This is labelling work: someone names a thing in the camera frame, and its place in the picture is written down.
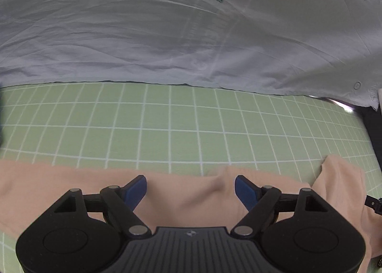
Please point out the green checked table mat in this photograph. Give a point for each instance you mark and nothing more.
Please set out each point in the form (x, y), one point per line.
(179, 126)

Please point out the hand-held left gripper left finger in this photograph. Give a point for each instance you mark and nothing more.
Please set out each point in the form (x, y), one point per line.
(138, 190)

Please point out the grey carrot print sheet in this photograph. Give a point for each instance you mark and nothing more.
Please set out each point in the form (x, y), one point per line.
(149, 37)

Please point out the black garment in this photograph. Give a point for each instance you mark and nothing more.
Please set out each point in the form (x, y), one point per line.
(373, 129)

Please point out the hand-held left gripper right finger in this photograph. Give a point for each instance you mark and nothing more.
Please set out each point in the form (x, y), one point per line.
(245, 191)

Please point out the peach long-sleeve shirt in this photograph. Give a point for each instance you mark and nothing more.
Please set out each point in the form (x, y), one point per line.
(194, 195)

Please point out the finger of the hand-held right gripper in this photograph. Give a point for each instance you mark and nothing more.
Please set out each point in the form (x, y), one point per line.
(373, 202)

